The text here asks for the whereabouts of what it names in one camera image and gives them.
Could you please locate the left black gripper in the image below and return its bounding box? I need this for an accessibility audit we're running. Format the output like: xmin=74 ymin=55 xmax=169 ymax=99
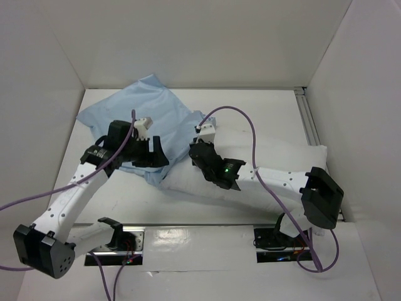
xmin=120 ymin=135 xmax=169 ymax=167

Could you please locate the light blue pillowcase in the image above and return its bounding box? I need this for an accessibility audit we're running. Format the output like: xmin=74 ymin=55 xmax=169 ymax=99
xmin=76 ymin=73 xmax=217 ymax=191

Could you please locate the white pillow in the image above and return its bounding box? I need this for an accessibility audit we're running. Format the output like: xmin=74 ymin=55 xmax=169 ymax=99
xmin=160 ymin=125 xmax=328 ymax=214

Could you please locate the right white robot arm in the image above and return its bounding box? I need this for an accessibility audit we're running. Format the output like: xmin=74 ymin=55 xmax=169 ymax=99
xmin=189 ymin=140 xmax=344 ymax=246

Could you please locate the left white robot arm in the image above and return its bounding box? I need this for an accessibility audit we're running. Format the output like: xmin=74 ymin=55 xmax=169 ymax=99
xmin=13 ymin=117 xmax=169 ymax=279

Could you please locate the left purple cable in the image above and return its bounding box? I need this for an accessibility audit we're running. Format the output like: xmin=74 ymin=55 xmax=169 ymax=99
xmin=0 ymin=109 xmax=138 ymax=297

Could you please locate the purple cable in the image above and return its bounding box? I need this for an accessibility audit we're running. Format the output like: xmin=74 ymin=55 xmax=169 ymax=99
xmin=0 ymin=109 xmax=138 ymax=297
xmin=195 ymin=106 xmax=341 ymax=273

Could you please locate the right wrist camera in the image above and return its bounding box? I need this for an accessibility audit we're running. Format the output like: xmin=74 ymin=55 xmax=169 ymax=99
xmin=195 ymin=123 xmax=216 ymax=144

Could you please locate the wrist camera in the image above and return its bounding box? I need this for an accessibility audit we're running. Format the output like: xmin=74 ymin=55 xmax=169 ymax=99
xmin=195 ymin=123 xmax=216 ymax=144
xmin=134 ymin=117 xmax=153 ymax=140

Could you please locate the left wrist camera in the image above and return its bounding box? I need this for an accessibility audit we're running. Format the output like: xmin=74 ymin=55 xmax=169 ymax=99
xmin=134 ymin=117 xmax=153 ymax=140

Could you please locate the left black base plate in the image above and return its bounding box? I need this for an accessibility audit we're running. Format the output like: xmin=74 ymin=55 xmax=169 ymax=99
xmin=92 ymin=225 xmax=145 ymax=267

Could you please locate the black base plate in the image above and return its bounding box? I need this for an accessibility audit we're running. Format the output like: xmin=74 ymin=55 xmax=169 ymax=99
xmin=253 ymin=227 xmax=312 ymax=263
xmin=92 ymin=225 xmax=145 ymax=267

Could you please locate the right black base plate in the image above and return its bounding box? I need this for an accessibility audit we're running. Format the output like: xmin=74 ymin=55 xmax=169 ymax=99
xmin=253 ymin=227 xmax=312 ymax=263

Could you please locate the aluminium rail frame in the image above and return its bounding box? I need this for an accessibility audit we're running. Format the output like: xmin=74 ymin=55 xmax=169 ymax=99
xmin=294 ymin=87 xmax=321 ymax=146

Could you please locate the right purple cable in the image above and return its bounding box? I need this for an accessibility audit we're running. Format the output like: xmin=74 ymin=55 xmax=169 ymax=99
xmin=195 ymin=106 xmax=341 ymax=273

